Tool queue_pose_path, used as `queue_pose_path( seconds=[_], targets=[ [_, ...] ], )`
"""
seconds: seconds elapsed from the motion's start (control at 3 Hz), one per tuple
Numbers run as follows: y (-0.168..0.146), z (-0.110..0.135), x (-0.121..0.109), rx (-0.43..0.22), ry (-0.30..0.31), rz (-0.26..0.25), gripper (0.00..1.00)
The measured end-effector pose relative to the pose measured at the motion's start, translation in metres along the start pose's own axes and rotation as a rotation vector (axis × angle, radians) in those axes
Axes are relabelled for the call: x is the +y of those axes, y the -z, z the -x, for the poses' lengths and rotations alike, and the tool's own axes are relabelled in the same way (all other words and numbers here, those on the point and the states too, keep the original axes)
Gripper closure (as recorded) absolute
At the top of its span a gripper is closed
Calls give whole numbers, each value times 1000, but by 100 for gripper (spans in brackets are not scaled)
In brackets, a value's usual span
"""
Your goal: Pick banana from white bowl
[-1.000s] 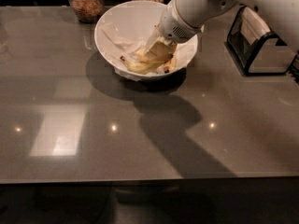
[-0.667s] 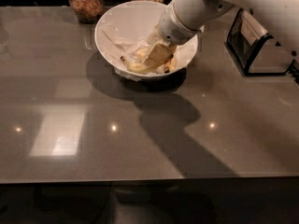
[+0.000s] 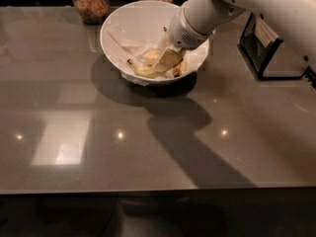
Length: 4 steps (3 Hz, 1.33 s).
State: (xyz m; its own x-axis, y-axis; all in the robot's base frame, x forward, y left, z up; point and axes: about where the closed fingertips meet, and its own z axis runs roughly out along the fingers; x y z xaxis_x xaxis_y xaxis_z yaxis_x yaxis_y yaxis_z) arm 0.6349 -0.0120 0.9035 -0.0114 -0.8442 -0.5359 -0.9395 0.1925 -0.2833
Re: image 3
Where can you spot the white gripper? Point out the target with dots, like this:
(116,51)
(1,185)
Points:
(182,34)

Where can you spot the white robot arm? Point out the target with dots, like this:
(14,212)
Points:
(293,20)

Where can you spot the small right yellow banana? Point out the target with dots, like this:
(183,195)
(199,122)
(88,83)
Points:
(179,69)

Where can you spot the upright yellow banana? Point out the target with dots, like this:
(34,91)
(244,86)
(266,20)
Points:
(165,29)

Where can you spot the white bowl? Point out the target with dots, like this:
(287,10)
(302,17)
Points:
(143,20)

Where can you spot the white paper towel in bowl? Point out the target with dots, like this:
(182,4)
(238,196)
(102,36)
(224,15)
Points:
(118,49)

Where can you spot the glass jar with nuts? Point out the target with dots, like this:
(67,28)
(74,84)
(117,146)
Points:
(93,12)

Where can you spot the black and silver toaster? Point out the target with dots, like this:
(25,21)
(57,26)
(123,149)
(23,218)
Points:
(267,55)

